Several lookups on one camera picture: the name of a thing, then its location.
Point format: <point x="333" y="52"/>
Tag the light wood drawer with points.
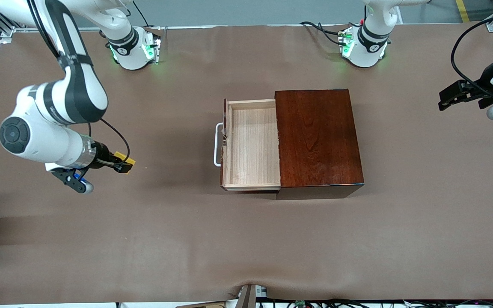
<point x="250" y="141"/>

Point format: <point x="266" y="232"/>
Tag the yellow cube block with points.
<point x="126" y="158"/>

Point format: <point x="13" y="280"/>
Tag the small white box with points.
<point x="261" y="291"/>

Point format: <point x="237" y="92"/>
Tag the dark glossy wooden cabinet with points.
<point x="319" y="137"/>

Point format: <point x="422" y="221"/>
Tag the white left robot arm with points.
<point x="368" y="47"/>

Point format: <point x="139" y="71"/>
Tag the brown table cover sheet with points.
<point x="144" y="235"/>

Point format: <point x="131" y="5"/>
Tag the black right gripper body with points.
<point x="101" y="156"/>

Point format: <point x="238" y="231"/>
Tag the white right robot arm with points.
<point x="79" y="94"/>

